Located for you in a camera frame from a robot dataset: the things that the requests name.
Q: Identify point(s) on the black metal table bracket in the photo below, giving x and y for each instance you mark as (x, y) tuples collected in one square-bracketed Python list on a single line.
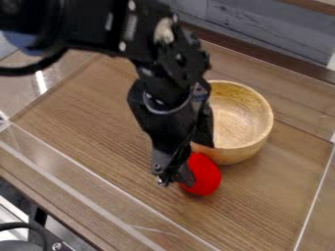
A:
[(42, 235)]

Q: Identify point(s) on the red plush strawberry toy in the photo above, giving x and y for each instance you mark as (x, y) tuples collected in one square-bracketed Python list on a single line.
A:
[(207, 173)]

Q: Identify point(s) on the wooden bowl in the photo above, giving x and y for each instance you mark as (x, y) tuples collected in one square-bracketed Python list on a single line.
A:
[(244, 123)]

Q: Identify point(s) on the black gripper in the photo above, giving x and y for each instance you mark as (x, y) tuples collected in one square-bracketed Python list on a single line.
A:
[(174, 128)]

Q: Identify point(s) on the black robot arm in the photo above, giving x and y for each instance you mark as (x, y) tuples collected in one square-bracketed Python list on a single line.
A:
[(139, 30)]

